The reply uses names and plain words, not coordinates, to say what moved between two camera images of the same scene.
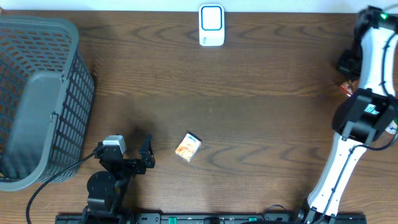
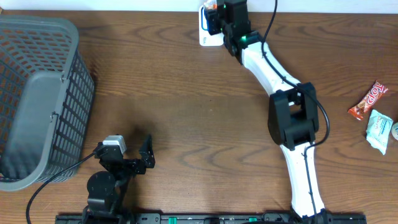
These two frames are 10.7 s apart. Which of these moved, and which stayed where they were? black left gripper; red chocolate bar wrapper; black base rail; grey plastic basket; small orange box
Moved: small orange box; red chocolate bar wrapper
Stayed: black left gripper; black base rail; grey plastic basket
